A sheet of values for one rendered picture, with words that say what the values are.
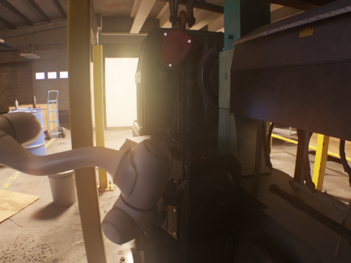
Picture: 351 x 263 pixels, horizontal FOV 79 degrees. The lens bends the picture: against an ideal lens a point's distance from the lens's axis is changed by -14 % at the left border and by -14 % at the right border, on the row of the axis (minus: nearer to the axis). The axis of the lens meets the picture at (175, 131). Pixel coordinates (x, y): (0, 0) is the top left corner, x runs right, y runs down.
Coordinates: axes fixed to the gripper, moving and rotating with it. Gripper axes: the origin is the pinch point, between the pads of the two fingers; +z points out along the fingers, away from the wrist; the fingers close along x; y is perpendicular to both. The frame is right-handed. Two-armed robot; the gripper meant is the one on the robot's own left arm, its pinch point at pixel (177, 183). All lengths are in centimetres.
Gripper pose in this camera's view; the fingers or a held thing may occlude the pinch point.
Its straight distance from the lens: 93.3
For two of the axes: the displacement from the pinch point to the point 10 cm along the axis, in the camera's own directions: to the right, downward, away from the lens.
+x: -8.9, -0.8, 4.4
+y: 0.0, -9.8, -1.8
